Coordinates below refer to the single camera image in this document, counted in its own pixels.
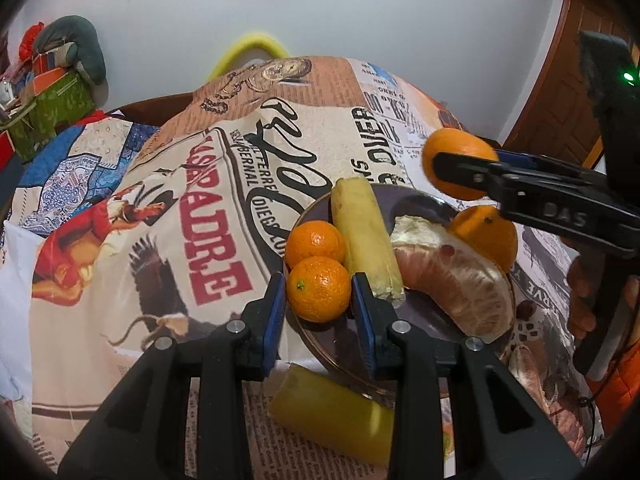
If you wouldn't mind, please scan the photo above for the large orange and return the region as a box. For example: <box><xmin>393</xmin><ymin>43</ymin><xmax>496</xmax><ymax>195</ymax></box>
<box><xmin>447</xmin><ymin>205</ymin><xmax>518</xmax><ymax>273</ymax></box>
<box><xmin>422</xmin><ymin>128</ymin><xmax>499</xmax><ymax>202</ymax></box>

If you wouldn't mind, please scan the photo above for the smaller pomelo segment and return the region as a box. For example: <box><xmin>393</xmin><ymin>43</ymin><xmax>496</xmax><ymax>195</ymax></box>
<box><xmin>508</xmin><ymin>341</ymin><xmax>566</xmax><ymax>415</ymax></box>

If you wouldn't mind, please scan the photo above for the large pomelo segment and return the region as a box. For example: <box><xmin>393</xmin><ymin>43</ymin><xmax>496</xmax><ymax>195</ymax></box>
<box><xmin>390</xmin><ymin>216</ymin><xmax>514</xmax><ymax>344</ymax></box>

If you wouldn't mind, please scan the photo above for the sugarcane piece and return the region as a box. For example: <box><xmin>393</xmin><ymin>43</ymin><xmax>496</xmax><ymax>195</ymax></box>
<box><xmin>268</xmin><ymin>364</ymin><xmax>394</xmax><ymax>466</ymax></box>
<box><xmin>330</xmin><ymin>177</ymin><xmax>406</xmax><ymax>309</ymax></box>

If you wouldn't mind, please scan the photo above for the small tangerine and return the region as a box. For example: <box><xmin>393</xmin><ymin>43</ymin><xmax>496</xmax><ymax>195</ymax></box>
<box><xmin>284</xmin><ymin>220</ymin><xmax>346</xmax><ymax>269</ymax></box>
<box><xmin>286</xmin><ymin>256</ymin><xmax>352</xmax><ymax>324</ymax></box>

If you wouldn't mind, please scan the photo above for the person right hand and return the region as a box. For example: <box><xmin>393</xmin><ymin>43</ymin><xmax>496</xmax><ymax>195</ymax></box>
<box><xmin>566</xmin><ymin>257</ymin><xmax>597</xmax><ymax>340</ymax></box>

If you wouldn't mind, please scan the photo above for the brown wooden door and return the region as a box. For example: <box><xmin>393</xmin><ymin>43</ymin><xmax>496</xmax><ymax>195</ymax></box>
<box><xmin>503</xmin><ymin>0</ymin><xmax>634</xmax><ymax>166</ymax></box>

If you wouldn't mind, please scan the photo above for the red jujube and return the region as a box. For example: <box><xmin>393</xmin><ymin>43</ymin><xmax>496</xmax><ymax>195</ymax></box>
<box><xmin>516</xmin><ymin>299</ymin><xmax>538</xmax><ymax>322</ymax></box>

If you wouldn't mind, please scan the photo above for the orange jacket sleeve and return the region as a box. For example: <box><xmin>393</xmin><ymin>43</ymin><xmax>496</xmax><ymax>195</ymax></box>
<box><xmin>586</xmin><ymin>326</ymin><xmax>640</xmax><ymax>434</ymax></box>

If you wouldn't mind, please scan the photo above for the blue patchwork quilt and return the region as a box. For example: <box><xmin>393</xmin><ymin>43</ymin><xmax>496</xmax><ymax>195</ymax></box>
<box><xmin>8</xmin><ymin>116</ymin><xmax>157</xmax><ymax>237</ymax></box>

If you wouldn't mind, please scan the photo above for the red box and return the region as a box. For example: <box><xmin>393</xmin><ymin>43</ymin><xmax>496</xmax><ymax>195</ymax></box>
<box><xmin>0</xmin><ymin>131</ymin><xmax>15</xmax><ymax>170</ymax></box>

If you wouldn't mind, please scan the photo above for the green patterned box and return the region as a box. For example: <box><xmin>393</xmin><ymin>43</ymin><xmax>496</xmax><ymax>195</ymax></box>
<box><xmin>1</xmin><ymin>70</ymin><xmax>96</xmax><ymax>162</ymax></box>

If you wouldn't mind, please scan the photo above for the grey neck pillow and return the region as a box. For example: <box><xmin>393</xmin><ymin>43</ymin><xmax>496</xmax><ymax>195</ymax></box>
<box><xmin>32</xmin><ymin>15</ymin><xmax>106</xmax><ymax>87</ymax></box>

